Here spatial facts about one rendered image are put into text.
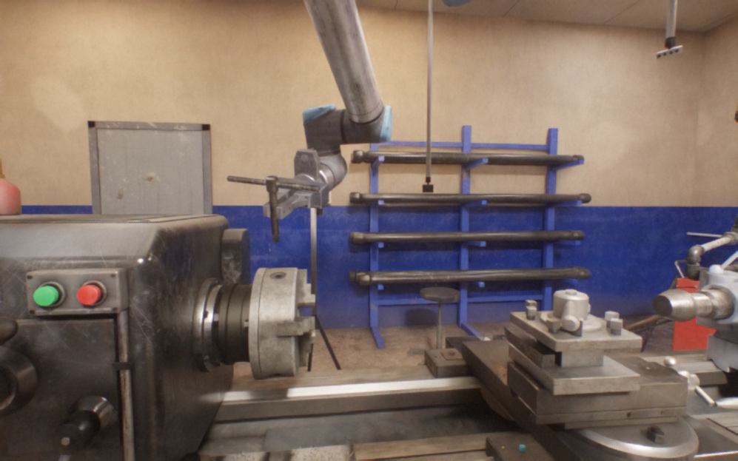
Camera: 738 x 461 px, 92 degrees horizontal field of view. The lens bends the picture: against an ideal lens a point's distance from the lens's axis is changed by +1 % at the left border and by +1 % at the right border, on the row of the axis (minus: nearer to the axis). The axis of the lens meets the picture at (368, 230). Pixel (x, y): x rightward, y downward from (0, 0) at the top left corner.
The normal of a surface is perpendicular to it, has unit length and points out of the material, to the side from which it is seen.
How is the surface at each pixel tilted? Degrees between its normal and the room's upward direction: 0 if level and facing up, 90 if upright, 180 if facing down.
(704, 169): 90
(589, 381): 90
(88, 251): 45
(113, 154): 90
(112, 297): 90
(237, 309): 52
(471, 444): 0
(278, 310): 63
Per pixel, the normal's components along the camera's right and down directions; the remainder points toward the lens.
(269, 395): 0.10, -0.61
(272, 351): 0.13, 0.24
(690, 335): -0.89, 0.04
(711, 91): -0.99, 0.00
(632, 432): 0.00, -1.00
